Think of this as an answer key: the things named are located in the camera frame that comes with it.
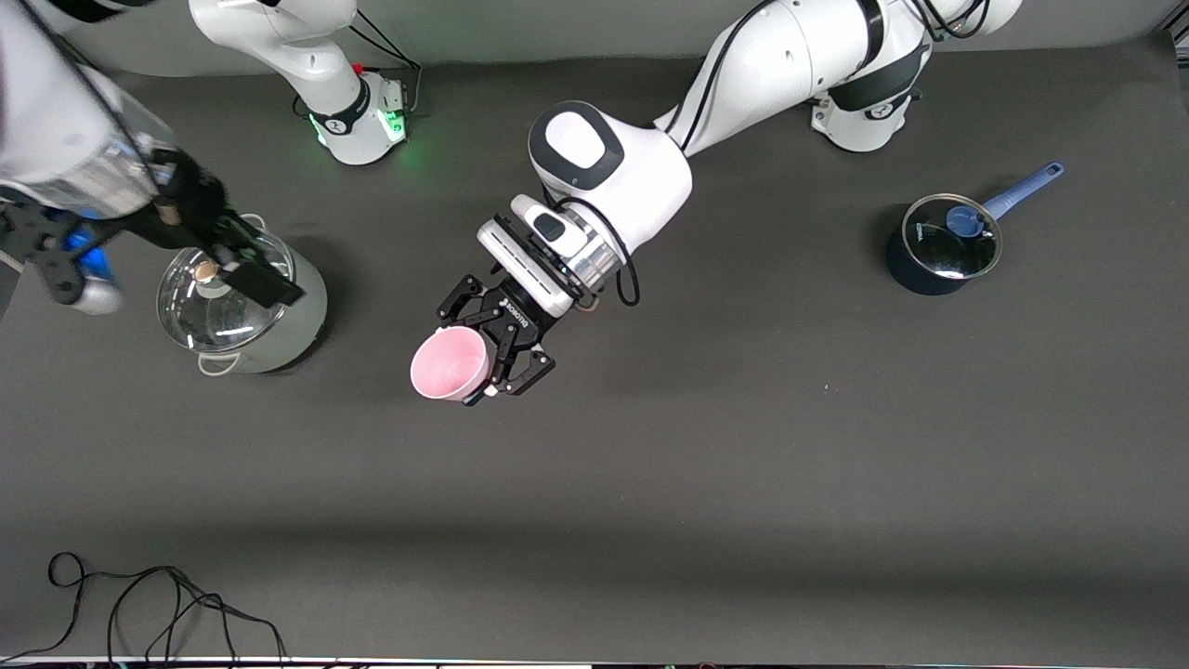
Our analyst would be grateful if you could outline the loose thin black cable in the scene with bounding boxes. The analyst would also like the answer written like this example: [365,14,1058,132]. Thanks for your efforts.
[0,551,289,662]

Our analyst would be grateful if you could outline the glass lid blue knob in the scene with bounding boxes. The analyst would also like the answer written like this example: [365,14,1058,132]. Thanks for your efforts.
[902,193,1004,280]

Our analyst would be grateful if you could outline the grey-green cooking pot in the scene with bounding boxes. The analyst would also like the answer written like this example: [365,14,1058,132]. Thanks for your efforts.
[156,214,328,377]

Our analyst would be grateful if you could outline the dark blue saucepan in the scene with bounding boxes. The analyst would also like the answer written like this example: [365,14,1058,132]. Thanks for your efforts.
[885,161,1066,296]

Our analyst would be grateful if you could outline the pink plastic cup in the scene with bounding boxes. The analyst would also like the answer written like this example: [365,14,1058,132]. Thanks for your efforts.
[411,327,490,402]

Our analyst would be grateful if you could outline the black right base cables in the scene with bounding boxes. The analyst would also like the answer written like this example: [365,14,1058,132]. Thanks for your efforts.
[293,14,425,122]

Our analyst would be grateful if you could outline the glass pot lid brass knob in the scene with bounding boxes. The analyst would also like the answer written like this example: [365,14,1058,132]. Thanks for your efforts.
[156,226,296,354]

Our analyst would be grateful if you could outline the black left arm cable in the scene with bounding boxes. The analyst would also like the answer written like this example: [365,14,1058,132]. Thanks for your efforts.
[543,0,783,309]

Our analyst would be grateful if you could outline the dark grey table mat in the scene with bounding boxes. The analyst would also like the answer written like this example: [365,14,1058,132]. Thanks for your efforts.
[0,37,1189,662]

